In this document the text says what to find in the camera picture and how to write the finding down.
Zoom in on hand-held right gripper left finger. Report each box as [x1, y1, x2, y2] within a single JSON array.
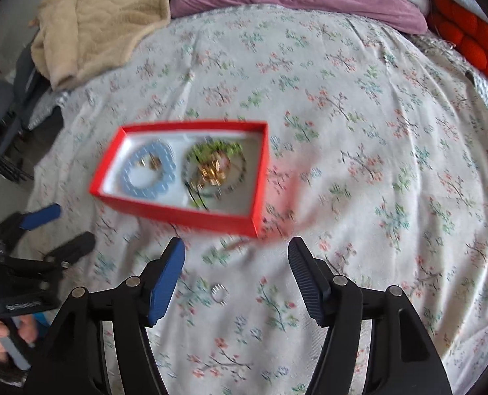
[[26, 236, 187, 395]]

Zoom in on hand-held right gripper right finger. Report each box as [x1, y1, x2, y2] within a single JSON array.
[[287, 236, 454, 395]]

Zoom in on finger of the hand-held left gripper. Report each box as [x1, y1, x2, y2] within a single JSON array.
[[0, 203, 62, 236], [41, 231, 96, 271]]

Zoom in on red cardboard box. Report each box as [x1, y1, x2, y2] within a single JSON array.
[[88, 120, 269, 238]]

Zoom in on blue beaded bracelet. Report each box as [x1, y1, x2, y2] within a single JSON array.
[[118, 141, 178, 199]]

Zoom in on black beaded cord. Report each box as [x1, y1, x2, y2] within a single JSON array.
[[185, 183, 212, 211]]

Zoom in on small gold charm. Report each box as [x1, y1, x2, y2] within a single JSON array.
[[137, 153, 163, 170]]

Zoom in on gold hoop earrings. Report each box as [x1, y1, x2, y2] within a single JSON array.
[[198, 158, 230, 184]]

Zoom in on green beaded necklace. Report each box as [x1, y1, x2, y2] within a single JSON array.
[[181, 138, 250, 200]]

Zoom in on dark chair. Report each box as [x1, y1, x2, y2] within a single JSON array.
[[0, 45, 64, 182]]

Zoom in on beige quilted blanket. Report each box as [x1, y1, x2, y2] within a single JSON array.
[[30, 0, 204, 92]]

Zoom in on orange plush toy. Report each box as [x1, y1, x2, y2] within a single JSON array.
[[427, 0, 488, 79]]

